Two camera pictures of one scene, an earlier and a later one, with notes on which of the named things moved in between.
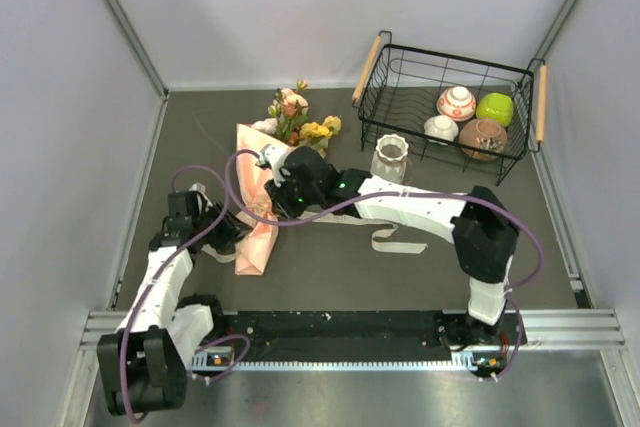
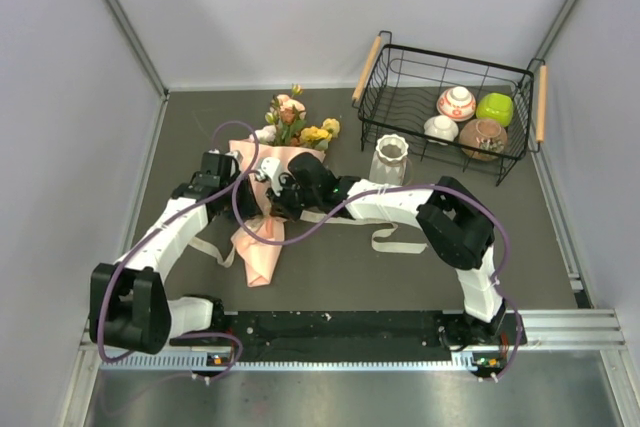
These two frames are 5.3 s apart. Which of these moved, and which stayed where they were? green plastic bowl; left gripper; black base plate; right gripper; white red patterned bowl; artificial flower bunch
Moved: artificial flower bunch; left gripper
Stayed: green plastic bowl; white red patterned bowl; right gripper; black base plate
